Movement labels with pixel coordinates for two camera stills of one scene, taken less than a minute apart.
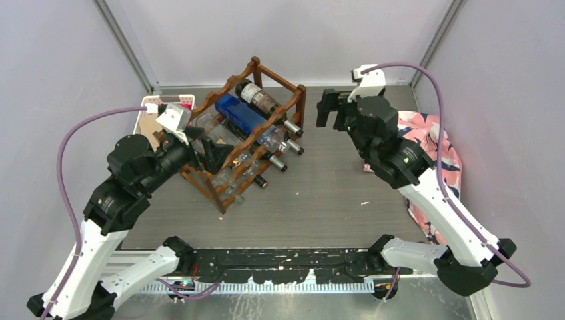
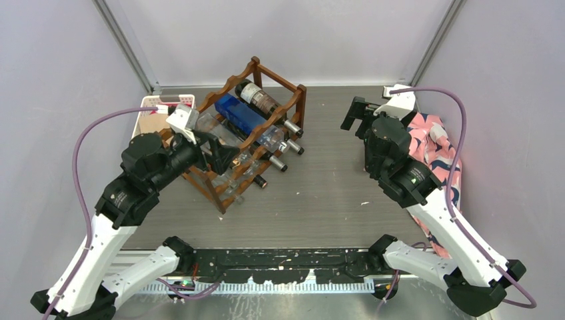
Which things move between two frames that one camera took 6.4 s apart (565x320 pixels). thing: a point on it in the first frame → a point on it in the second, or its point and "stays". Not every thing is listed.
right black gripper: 332,101 → 360,109
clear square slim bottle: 216,131 → 271,138
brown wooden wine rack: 241,133 stays
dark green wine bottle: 293,145 stays
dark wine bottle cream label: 274,161 stays
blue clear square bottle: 242,116 stays
